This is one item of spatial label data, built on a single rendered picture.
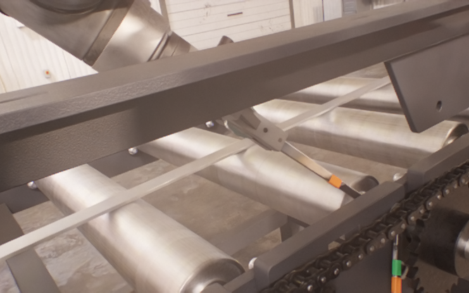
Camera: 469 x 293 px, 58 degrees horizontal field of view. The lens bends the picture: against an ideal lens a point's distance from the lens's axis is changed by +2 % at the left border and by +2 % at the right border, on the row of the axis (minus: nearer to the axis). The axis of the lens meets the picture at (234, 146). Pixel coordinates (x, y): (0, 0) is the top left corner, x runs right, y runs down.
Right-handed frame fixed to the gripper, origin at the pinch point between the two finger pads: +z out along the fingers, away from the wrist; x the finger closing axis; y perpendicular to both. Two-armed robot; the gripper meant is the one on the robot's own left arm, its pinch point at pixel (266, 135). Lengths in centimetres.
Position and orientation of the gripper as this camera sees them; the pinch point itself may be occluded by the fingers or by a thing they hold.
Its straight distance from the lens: 53.2
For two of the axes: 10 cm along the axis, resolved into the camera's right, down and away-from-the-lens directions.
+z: 7.8, 5.0, 3.8
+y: 4.7, -8.7, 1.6
